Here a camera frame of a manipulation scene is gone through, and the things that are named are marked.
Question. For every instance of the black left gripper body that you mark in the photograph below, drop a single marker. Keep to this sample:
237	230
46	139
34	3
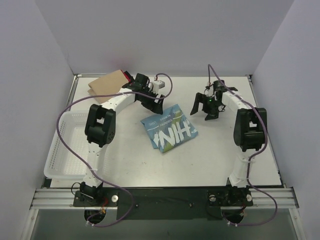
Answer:
146	97

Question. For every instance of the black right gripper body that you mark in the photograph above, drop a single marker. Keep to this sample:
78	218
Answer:
206	104

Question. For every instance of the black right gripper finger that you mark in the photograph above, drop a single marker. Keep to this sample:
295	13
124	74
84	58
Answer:
211	117
198	99

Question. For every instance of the light blue t shirt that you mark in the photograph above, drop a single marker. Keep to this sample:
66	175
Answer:
169	130

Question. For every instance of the white perforated plastic basket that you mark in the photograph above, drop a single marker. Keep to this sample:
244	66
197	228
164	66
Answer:
60	162

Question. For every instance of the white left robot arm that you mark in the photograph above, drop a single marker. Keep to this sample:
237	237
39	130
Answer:
100	128

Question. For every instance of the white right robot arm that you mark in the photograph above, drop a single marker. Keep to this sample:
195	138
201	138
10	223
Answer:
250	127

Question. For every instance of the red folded t shirt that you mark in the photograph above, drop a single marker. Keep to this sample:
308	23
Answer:
128	76

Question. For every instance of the beige folded t shirt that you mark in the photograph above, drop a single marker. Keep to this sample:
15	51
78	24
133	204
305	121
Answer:
108	84

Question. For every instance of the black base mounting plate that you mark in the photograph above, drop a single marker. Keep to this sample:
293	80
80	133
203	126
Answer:
170	203

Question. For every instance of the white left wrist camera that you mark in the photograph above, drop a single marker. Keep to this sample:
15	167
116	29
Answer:
156	85

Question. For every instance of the aluminium front rail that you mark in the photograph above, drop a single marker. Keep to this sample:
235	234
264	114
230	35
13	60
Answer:
52	199

